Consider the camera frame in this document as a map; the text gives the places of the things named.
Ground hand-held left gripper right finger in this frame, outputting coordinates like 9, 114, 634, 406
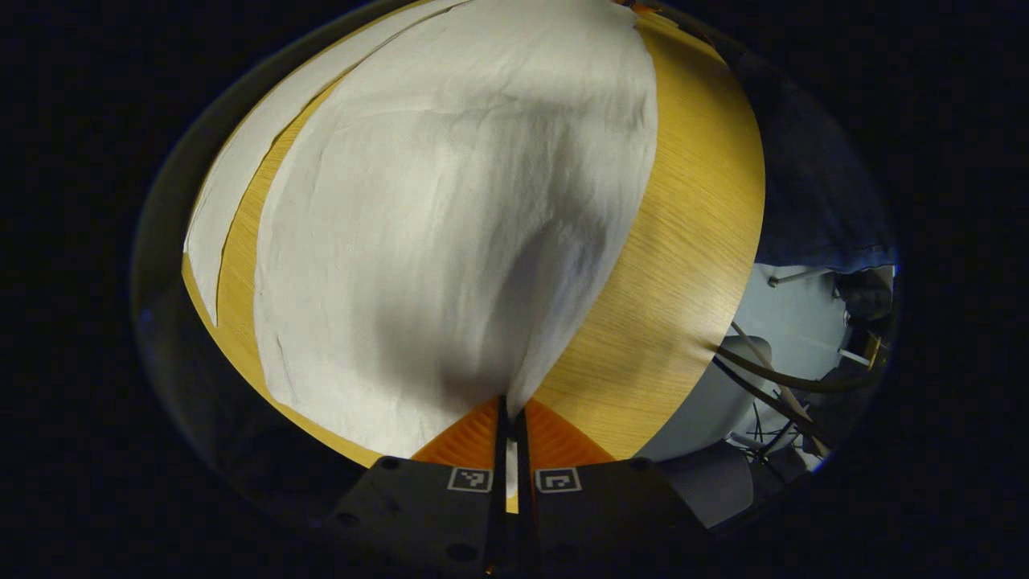
513, 398, 712, 579

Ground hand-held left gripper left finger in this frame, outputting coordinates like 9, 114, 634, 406
320, 394, 509, 579

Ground white jeans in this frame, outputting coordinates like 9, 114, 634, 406
183, 0, 660, 493

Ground black backdrop cloth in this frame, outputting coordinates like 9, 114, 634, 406
131, 72, 379, 524

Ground dark blue cloth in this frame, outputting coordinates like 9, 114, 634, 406
707, 32, 900, 276

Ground thick dark cable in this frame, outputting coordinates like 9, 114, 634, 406
710, 342, 889, 395

